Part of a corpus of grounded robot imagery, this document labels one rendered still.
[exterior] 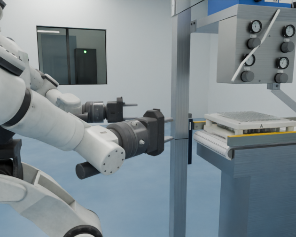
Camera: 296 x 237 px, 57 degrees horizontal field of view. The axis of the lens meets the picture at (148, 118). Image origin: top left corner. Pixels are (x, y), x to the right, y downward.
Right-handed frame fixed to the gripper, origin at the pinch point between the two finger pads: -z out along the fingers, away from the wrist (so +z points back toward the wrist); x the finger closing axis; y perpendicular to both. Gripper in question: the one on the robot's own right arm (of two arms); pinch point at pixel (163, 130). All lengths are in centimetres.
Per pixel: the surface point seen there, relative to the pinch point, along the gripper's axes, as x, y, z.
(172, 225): 53, -23, -34
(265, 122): 1.9, 13.3, -39.1
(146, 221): 99, -86, -85
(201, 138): 10.8, -9.5, -35.2
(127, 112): 75, -395, -353
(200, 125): 7.0, -14.2, -41.7
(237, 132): 4.7, 7.6, -30.5
